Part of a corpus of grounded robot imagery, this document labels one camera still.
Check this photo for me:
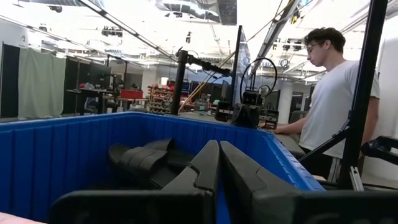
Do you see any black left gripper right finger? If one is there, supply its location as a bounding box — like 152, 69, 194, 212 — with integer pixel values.
219, 140, 300, 224

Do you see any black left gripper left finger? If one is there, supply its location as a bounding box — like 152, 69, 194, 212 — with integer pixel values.
161, 139, 221, 197

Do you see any black foam slide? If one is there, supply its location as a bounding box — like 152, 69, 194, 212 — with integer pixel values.
143, 138, 195, 170
108, 142, 170, 187

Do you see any blue plastic bin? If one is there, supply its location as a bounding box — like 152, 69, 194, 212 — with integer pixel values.
0, 111, 326, 224

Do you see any red storage bin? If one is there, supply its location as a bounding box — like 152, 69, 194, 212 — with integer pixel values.
119, 89, 144, 100

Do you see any black monitor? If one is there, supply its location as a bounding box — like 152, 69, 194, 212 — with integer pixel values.
230, 25, 252, 106

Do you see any black stand pole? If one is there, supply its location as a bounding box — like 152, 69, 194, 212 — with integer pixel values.
170, 49, 233, 116

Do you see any parts shelf rack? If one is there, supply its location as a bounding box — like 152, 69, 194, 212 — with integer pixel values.
147, 84, 175, 115

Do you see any person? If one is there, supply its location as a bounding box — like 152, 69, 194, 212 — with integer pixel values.
259, 27, 382, 183

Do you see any black curved object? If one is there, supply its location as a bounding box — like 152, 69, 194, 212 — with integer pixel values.
360, 136, 398, 166

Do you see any black work table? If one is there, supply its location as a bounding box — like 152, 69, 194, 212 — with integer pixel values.
66, 88, 121, 115

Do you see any pale green curtain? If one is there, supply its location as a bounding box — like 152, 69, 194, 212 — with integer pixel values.
17, 47, 67, 119

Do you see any black partition panel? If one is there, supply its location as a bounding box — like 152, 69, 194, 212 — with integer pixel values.
0, 42, 21, 119

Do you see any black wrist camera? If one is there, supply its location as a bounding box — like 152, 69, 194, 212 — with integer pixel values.
241, 90, 262, 106

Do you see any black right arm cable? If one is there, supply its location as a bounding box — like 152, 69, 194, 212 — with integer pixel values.
239, 57, 279, 105

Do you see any black aluminium frame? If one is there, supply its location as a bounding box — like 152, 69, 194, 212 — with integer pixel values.
298, 0, 390, 192

